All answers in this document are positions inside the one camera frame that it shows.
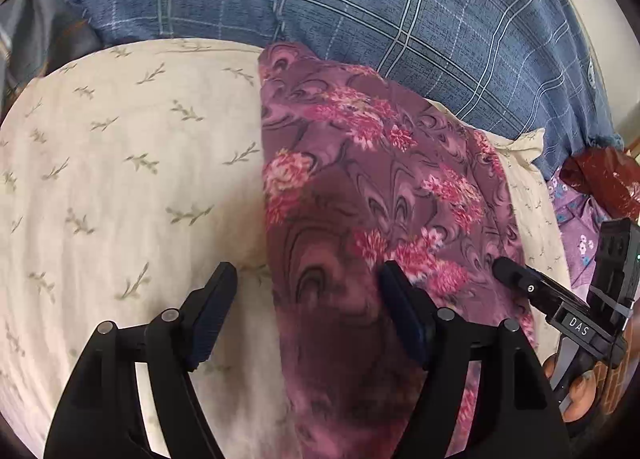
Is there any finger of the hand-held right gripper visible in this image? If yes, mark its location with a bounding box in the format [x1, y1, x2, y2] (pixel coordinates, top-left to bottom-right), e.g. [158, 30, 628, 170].
[492, 256, 591, 312]

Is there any light purple flowered cloth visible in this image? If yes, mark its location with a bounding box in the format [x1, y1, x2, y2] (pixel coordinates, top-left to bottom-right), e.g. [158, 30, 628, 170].
[547, 174, 613, 290]

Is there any cream leaf-print pillow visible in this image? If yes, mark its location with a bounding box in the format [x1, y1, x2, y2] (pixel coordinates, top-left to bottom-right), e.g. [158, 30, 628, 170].
[0, 36, 573, 459]

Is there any grey cloth with orange stitching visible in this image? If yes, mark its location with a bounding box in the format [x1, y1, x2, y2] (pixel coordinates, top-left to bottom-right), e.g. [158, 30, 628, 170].
[0, 0, 103, 110]

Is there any red cloth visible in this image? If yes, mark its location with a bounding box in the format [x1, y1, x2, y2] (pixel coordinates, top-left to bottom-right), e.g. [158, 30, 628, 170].
[560, 146, 640, 220]

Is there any purple floral cloth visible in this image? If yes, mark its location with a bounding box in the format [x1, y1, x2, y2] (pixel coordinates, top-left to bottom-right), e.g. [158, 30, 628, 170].
[257, 41, 538, 459]

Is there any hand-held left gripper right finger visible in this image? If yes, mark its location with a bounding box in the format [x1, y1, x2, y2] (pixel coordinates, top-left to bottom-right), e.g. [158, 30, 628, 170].
[377, 260, 571, 459]

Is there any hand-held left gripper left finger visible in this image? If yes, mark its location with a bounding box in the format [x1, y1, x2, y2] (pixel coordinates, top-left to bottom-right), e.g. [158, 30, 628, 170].
[42, 261, 238, 459]

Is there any person's right hand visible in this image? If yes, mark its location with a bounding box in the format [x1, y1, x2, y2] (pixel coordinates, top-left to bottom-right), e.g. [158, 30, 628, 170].
[542, 355, 599, 423]

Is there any blue plaid quilt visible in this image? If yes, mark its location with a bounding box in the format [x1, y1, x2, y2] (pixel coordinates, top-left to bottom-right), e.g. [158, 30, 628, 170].
[47, 0, 626, 180]

